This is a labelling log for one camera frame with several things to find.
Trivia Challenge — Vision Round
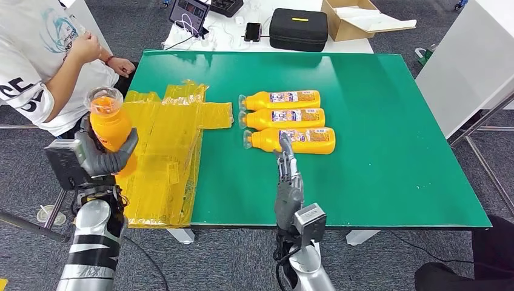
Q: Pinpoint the clear plastic cup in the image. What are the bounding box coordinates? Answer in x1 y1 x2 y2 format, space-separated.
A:
36 204 67 226

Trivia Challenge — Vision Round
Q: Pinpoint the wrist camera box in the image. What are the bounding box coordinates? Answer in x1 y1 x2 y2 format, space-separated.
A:
44 138 90 192
293 202 328 246

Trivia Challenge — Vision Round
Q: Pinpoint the person's left hand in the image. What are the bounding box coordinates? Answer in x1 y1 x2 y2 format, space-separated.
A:
107 56 136 78

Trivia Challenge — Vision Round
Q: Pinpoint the black tablet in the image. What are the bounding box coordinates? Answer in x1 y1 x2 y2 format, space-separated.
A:
169 0 211 36

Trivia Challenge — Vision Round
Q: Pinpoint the orange detergent bottle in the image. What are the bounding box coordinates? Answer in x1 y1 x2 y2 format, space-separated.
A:
238 90 321 112
242 127 336 155
83 86 138 178
238 108 325 131

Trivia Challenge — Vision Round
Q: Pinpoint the white looped cable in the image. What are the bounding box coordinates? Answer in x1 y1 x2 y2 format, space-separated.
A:
176 13 211 40

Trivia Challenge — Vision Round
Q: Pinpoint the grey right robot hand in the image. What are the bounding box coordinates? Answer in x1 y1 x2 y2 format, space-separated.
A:
273 132 305 233

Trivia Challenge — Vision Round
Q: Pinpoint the person's right hand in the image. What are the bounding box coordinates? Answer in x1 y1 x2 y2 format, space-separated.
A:
70 31 103 64

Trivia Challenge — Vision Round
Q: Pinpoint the black floor cable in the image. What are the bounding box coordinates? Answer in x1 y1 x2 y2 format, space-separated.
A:
389 230 475 268

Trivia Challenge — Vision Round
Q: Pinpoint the white sheet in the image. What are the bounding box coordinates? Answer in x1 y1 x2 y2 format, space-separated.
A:
335 7 418 33

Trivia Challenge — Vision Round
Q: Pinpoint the black device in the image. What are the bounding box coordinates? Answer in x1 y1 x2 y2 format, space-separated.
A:
210 0 244 18

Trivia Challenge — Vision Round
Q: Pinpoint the person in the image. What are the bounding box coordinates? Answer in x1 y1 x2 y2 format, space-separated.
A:
0 0 138 139

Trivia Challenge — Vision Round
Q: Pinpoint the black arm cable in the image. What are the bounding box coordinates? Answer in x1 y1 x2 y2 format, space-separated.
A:
122 236 170 291

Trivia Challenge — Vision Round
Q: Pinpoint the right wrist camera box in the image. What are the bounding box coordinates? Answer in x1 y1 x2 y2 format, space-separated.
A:
293 202 328 246

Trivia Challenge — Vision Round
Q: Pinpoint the metal chair frame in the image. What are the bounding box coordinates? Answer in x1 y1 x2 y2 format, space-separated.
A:
0 124 73 244

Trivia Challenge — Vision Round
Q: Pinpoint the white table foot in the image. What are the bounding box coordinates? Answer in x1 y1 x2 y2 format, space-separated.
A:
345 229 381 247
166 228 196 245

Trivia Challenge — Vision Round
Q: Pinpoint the black smartphone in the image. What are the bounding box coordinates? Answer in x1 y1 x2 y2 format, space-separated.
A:
244 22 262 42

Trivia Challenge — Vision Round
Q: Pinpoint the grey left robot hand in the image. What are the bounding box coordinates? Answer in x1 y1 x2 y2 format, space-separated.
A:
74 115 140 178

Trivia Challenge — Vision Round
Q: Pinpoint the black carrying case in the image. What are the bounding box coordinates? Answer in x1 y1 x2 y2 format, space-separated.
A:
269 8 329 53

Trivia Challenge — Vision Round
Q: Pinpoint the yellow taped cardboard sheet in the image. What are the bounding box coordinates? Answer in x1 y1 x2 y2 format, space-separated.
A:
113 80 235 230

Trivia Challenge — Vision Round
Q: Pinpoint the metal table frame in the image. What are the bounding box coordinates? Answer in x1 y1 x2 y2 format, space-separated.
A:
449 92 514 218

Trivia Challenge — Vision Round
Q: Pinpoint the green floor object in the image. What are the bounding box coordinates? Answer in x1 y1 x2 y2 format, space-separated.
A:
415 44 436 67

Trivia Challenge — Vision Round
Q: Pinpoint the brown cardboard box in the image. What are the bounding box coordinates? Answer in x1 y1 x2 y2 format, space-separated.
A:
321 0 390 42

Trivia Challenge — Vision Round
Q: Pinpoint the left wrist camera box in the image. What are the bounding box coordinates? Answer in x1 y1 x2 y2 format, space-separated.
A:
44 138 90 192

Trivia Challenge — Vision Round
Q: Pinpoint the white cabinet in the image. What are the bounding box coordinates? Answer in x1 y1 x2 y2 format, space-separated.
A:
415 0 514 140

